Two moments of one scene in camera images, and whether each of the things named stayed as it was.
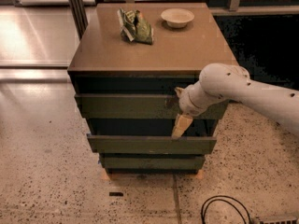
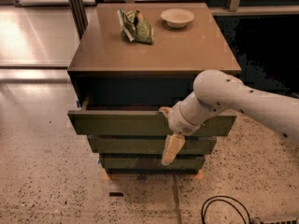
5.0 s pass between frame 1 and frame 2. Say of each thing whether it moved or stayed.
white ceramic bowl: stayed
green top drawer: moved
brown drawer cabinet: stayed
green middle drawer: stayed
